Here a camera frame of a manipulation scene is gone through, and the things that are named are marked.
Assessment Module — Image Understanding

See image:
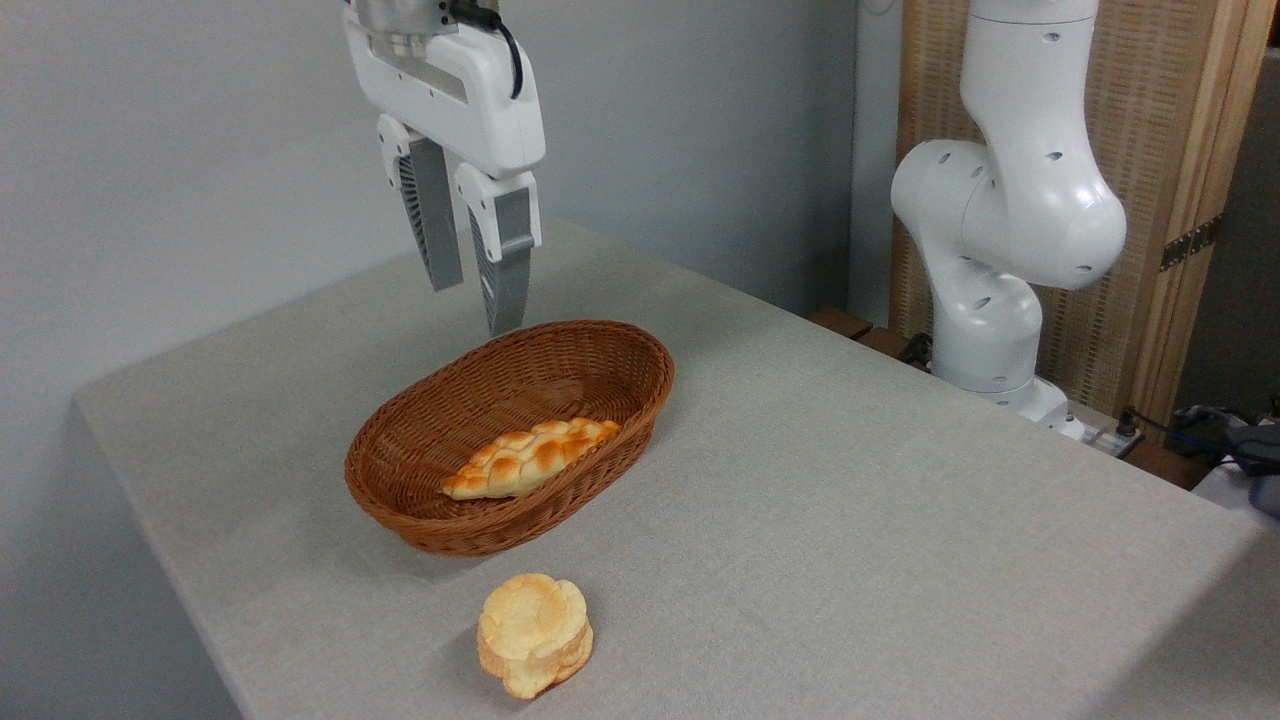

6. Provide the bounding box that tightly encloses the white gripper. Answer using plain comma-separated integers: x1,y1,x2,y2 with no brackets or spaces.
342,5,548,338

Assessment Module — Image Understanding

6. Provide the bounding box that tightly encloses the round pale bread bun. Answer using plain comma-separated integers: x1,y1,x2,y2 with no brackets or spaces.
476,573,595,700

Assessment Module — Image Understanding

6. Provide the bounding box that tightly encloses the braided golden bread loaf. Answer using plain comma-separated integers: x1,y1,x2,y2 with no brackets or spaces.
441,417,622,501

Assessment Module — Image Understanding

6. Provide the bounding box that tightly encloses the brown wicker basket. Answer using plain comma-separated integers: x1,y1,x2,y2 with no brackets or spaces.
344,320,676,558

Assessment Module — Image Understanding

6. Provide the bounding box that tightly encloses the grey tablecloth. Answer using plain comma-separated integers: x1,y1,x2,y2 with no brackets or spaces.
75,215,1280,720

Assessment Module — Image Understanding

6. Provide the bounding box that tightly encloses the white power strip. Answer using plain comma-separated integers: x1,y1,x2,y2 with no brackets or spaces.
1072,422,1147,461

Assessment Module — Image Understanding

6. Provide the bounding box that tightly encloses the wooden rattan folding screen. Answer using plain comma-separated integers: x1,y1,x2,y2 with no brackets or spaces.
890,0,1280,431

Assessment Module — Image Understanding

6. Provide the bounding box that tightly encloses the dark metal screen hinge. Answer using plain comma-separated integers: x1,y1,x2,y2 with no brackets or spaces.
1160,215,1223,273

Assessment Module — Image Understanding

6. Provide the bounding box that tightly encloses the dark blue cloth bundle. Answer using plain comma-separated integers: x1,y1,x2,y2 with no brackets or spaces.
1175,404,1280,518

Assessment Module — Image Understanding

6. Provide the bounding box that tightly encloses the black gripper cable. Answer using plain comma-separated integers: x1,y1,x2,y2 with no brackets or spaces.
448,0,525,101

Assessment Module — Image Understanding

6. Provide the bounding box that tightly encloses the black power cable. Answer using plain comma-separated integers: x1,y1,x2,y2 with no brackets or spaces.
1116,406,1280,473

